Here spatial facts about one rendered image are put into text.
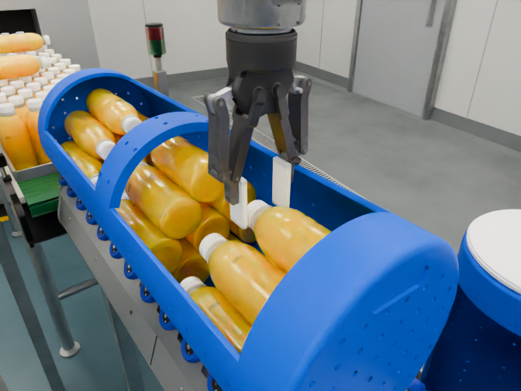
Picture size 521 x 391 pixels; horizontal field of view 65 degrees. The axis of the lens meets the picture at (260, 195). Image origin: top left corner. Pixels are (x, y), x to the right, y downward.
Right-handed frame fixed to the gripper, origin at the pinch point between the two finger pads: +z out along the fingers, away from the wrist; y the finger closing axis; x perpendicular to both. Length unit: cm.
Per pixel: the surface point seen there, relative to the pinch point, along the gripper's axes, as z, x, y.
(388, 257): -4.4, -20.8, -1.8
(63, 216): 34, 68, -14
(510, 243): 15.5, -17.7, 40.0
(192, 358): 23.0, 0.2, -11.9
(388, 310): 2.0, -21.4, -1.1
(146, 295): 23.4, 16.2, -12.0
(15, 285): 64, 87, -31
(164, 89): 18, 106, 36
